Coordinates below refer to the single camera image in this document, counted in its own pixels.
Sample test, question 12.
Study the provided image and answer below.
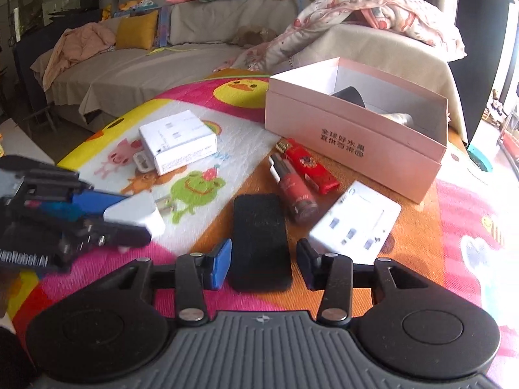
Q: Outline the black hair dryer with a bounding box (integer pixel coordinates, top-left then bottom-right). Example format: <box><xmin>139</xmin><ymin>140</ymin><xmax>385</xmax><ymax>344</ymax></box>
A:
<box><xmin>330</xmin><ymin>86</ymin><xmax>415</xmax><ymax>127</ymax></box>

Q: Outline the teal basin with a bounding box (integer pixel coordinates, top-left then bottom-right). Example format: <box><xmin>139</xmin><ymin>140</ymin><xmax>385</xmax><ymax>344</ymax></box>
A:
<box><xmin>466</xmin><ymin>146</ymin><xmax>493</xmax><ymax>173</ymax></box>

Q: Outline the pink cardboard box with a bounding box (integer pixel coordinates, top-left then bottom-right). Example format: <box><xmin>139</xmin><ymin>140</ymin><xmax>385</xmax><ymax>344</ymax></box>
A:
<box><xmin>264</xmin><ymin>57</ymin><xmax>449</xmax><ymax>204</ymax></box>

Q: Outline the white power strip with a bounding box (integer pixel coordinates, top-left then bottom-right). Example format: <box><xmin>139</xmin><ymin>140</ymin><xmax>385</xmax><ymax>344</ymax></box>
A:
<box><xmin>308</xmin><ymin>180</ymin><xmax>402</xmax><ymax>264</ymax></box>

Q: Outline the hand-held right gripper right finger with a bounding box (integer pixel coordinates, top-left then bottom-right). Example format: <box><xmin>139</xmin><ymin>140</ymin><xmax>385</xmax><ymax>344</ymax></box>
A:
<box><xmin>297</xmin><ymin>239</ymin><xmax>442</xmax><ymax>327</ymax></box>

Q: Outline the red packet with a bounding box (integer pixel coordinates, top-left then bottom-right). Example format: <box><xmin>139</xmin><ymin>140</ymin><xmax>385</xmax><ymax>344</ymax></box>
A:
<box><xmin>284</xmin><ymin>138</ymin><xmax>341</xmax><ymax>194</ymax></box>

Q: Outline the pink printed blanket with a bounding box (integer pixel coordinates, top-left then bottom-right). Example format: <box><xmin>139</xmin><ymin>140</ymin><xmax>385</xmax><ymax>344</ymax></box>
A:
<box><xmin>219</xmin><ymin>0</ymin><xmax>467</xmax><ymax>74</ymax></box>

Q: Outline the small white adapter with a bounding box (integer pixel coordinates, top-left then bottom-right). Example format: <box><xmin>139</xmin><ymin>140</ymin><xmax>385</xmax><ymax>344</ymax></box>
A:
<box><xmin>133</xmin><ymin>151</ymin><xmax>155</xmax><ymax>173</ymax></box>

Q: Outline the pink crumpled cloth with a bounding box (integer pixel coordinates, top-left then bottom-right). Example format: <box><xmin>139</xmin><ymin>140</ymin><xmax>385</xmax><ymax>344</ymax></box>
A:
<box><xmin>42</xmin><ymin>22</ymin><xmax>117</xmax><ymax>92</ymax></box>

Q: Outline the white charger plug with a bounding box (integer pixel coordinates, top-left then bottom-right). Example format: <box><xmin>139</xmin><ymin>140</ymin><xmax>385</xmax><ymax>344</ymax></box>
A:
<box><xmin>103</xmin><ymin>192</ymin><xmax>176</xmax><ymax>244</ymax></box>

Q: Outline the colourful cartoon play mat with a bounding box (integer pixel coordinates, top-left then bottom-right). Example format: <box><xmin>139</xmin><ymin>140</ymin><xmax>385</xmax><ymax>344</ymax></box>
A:
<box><xmin>12</xmin><ymin>69</ymin><xmax>519</xmax><ymax>389</ymax></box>

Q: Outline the white labelled box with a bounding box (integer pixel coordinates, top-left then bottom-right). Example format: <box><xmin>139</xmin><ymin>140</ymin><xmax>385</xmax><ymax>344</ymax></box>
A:
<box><xmin>139</xmin><ymin>109</ymin><xmax>218</xmax><ymax>177</ymax></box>

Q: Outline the dark wooden stool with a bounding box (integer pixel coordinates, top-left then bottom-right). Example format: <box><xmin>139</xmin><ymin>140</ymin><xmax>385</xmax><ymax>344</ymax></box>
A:
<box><xmin>22</xmin><ymin>103</ymin><xmax>59</xmax><ymax>134</ymax></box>

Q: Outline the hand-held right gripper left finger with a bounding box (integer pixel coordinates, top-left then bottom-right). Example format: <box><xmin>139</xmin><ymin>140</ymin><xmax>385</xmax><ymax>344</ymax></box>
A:
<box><xmin>81</xmin><ymin>238</ymin><xmax>233</xmax><ymax>327</ymax></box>

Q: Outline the yellow cushion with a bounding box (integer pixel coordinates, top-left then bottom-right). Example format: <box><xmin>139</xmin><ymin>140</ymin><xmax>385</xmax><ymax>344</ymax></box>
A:
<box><xmin>115</xmin><ymin>10</ymin><xmax>160</xmax><ymax>50</ymax></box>

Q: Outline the glass tank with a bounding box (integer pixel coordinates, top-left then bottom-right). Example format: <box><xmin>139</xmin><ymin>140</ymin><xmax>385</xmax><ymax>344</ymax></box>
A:
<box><xmin>8</xmin><ymin>0</ymin><xmax>100</xmax><ymax>43</ymax></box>

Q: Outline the dark red bottle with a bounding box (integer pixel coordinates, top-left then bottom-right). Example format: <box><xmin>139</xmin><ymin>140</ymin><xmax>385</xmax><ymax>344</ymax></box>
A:
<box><xmin>269</xmin><ymin>153</ymin><xmax>318</xmax><ymax>223</ymax></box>

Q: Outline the black rectangular case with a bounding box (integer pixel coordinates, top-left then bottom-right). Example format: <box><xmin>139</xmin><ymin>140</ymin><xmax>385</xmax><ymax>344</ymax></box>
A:
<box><xmin>228</xmin><ymin>194</ymin><xmax>293</xmax><ymax>292</ymax></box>

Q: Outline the beige sofa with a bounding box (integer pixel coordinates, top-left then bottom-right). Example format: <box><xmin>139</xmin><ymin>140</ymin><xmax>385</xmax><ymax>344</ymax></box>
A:
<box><xmin>30</xmin><ymin>0</ymin><xmax>467</xmax><ymax>142</ymax></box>

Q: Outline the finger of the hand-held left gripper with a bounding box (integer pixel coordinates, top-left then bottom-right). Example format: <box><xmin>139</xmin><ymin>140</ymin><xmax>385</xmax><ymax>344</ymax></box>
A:
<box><xmin>83</xmin><ymin>220</ymin><xmax>153</xmax><ymax>249</ymax></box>
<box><xmin>72</xmin><ymin>189</ymin><xmax>131</xmax><ymax>219</ymax></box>

